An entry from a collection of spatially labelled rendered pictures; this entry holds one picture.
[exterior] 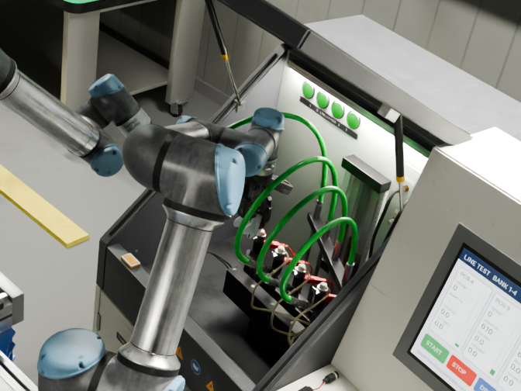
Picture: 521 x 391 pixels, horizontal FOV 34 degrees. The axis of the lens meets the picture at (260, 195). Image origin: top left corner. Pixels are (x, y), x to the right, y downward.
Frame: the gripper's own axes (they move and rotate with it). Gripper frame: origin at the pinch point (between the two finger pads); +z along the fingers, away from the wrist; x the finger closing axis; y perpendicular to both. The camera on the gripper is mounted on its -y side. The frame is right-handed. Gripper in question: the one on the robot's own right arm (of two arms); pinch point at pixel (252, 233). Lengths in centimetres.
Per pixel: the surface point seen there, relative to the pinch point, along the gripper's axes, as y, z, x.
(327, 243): -17.7, 2.5, 10.4
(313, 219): -21.8, 2.5, 0.5
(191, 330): 21.9, 17.6, 7.4
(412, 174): -30.4, -22.1, 20.8
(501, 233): -11, -35, 58
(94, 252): -39, 113, -132
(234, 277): 2.0, 14.7, -1.3
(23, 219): -23, 113, -168
